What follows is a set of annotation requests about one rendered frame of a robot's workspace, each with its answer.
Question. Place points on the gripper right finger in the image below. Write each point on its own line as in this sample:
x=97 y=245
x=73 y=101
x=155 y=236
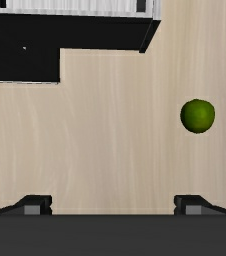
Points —
x=190 y=203

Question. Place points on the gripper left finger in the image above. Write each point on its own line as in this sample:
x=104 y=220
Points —
x=35 y=203

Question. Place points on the green lime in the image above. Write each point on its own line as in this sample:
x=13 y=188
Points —
x=197 y=116

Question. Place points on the cabinet drawer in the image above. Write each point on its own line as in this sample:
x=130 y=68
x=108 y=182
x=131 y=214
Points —
x=18 y=65

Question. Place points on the cabinet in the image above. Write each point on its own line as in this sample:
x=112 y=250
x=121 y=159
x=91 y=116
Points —
x=85 y=30

